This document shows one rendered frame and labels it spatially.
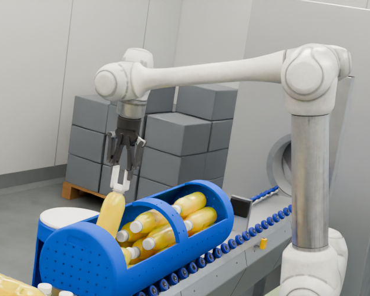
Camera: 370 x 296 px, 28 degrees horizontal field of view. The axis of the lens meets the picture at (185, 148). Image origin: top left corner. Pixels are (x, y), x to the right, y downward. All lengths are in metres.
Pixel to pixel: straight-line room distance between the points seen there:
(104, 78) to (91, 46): 5.12
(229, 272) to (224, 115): 3.33
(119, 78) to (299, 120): 0.51
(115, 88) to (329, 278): 0.78
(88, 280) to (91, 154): 4.21
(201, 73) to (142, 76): 0.17
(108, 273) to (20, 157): 4.64
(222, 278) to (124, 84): 1.20
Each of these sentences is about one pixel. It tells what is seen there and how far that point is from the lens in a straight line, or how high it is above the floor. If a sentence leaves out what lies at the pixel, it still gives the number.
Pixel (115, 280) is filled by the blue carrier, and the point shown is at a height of 1.11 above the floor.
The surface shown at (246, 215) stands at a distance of 3.36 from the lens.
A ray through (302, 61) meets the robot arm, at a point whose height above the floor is 1.83.
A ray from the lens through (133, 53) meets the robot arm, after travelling 2.24.
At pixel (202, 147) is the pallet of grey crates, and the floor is 0.72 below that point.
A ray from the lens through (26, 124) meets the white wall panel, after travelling 6.74.
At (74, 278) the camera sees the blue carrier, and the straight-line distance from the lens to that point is 2.28.
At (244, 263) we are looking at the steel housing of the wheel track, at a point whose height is 0.86.
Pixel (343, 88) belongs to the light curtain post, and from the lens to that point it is 3.29.
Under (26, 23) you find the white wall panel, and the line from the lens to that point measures 6.53.
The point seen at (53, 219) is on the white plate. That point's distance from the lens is 2.89.
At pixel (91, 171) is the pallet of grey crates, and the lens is 6.44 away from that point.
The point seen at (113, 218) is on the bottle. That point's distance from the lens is 2.32.
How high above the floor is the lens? 1.97
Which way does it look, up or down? 12 degrees down
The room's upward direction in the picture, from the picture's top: 8 degrees clockwise
